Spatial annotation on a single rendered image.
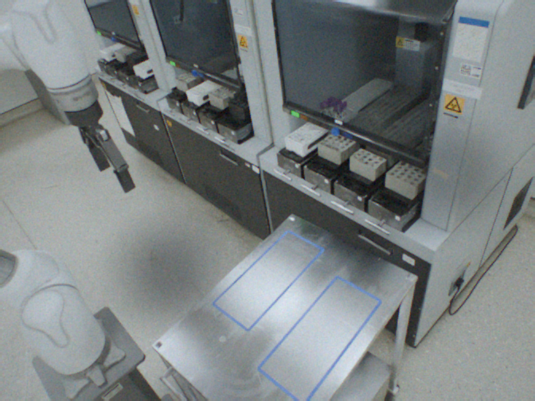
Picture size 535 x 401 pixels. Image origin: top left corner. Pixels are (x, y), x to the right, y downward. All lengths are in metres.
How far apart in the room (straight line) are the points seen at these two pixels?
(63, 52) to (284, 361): 0.83
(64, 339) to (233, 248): 1.40
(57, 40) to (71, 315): 0.67
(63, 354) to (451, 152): 1.18
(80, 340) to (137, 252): 1.45
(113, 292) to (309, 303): 1.54
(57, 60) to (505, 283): 2.10
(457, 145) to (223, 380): 0.88
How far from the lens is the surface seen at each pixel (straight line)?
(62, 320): 1.19
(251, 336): 1.13
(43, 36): 0.90
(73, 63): 0.92
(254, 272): 1.24
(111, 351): 1.36
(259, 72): 1.70
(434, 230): 1.47
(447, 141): 1.27
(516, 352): 2.15
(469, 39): 1.13
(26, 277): 1.32
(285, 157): 1.66
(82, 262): 2.76
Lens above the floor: 1.79
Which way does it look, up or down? 42 degrees down
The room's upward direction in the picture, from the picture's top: 10 degrees counter-clockwise
